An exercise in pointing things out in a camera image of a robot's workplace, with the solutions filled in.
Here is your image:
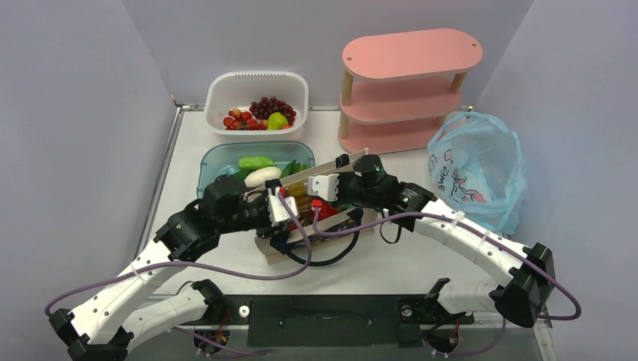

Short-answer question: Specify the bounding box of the beige canvas tote bag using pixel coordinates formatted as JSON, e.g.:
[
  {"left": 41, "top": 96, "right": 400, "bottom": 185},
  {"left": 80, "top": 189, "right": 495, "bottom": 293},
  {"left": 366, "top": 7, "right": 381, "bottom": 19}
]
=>
[{"left": 254, "top": 147, "right": 377, "bottom": 268}]

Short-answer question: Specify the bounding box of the green bumpy cucumber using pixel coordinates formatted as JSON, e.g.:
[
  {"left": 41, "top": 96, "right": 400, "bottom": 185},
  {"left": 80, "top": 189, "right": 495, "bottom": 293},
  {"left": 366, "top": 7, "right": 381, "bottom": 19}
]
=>
[{"left": 237, "top": 156, "right": 275, "bottom": 171}]

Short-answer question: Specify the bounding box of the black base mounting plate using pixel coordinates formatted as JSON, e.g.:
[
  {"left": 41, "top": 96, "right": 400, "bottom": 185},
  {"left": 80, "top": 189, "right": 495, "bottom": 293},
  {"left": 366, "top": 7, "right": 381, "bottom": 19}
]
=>
[{"left": 191, "top": 294, "right": 474, "bottom": 347}]

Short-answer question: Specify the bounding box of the green leafy vegetable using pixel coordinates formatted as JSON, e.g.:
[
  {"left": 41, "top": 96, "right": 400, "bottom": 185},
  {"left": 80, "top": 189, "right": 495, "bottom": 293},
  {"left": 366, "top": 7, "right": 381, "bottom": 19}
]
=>
[{"left": 292, "top": 163, "right": 308, "bottom": 174}]

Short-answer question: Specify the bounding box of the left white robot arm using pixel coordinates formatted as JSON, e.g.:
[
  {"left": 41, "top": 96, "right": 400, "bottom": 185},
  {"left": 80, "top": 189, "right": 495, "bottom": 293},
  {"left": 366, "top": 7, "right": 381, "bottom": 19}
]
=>
[{"left": 44, "top": 175, "right": 299, "bottom": 360}]

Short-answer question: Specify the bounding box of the red snack packet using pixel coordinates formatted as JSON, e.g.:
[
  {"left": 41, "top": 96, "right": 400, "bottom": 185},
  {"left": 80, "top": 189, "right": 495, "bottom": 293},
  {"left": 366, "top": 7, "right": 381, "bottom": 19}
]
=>
[{"left": 311, "top": 199, "right": 339, "bottom": 221}]

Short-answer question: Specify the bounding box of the blue plastic grocery bag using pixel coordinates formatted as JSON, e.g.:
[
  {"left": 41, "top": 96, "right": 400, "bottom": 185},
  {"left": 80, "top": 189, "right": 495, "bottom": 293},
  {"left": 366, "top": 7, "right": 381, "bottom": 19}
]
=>
[{"left": 427, "top": 111, "right": 528, "bottom": 235}]

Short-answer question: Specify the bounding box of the dark green cucumber from bag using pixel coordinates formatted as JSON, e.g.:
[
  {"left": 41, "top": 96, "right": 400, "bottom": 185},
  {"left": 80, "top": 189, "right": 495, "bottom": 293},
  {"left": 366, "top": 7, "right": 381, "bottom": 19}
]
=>
[{"left": 232, "top": 169, "right": 253, "bottom": 182}]

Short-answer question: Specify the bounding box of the white plastic basket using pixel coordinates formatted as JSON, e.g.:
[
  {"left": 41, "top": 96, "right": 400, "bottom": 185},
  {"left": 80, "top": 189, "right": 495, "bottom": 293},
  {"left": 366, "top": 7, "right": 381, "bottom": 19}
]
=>
[{"left": 203, "top": 71, "right": 309, "bottom": 138}]

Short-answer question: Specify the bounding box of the blue transparent tray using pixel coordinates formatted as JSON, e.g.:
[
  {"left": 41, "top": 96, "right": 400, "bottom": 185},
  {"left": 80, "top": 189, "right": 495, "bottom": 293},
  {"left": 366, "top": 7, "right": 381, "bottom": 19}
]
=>
[{"left": 196, "top": 141, "right": 316, "bottom": 198}]

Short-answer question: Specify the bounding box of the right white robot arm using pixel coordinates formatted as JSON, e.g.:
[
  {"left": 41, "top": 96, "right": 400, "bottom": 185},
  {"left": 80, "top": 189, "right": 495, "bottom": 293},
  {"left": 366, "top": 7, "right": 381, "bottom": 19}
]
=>
[{"left": 327, "top": 154, "right": 554, "bottom": 328}]

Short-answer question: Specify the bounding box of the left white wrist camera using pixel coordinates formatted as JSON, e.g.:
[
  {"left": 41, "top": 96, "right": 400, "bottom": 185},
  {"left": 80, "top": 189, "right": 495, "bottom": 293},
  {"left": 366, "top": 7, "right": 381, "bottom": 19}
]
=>
[{"left": 266, "top": 187, "right": 299, "bottom": 226}]

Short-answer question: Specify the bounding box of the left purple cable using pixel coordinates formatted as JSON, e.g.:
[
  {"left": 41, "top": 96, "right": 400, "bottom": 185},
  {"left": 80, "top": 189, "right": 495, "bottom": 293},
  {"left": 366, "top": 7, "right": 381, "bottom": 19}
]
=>
[{"left": 44, "top": 191, "right": 314, "bottom": 359}]

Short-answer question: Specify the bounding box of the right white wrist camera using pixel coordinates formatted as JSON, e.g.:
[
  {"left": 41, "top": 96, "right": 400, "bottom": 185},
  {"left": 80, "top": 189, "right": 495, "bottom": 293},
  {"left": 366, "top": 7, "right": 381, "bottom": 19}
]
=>
[{"left": 307, "top": 173, "right": 339, "bottom": 202}]

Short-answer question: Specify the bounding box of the yellow snack packet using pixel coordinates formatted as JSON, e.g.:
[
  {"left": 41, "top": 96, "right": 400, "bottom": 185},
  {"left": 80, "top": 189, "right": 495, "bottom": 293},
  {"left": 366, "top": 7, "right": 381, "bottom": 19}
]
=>
[{"left": 286, "top": 182, "right": 312, "bottom": 213}]

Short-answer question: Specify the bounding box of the red grape bunch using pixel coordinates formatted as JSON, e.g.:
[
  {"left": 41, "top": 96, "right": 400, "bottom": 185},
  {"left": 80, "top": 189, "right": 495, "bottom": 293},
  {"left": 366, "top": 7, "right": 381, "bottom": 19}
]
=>
[{"left": 248, "top": 96, "right": 297, "bottom": 126}]

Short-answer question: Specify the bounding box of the pink three-tier shelf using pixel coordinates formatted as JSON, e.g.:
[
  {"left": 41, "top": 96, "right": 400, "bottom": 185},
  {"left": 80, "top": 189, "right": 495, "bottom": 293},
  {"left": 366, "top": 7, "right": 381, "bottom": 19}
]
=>
[{"left": 338, "top": 28, "right": 483, "bottom": 154}]

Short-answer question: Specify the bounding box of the red cherries pile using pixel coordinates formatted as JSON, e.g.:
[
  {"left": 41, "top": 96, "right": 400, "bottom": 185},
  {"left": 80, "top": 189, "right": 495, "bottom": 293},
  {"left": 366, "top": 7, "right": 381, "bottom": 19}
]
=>
[{"left": 222, "top": 108, "right": 269, "bottom": 131}]

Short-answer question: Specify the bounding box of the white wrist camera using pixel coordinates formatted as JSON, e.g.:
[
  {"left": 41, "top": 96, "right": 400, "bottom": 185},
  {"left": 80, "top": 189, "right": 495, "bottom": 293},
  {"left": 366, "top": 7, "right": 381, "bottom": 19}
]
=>
[
  {"left": 307, "top": 173, "right": 339, "bottom": 202},
  {"left": 266, "top": 187, "right": 299, "bottom": 226}
]

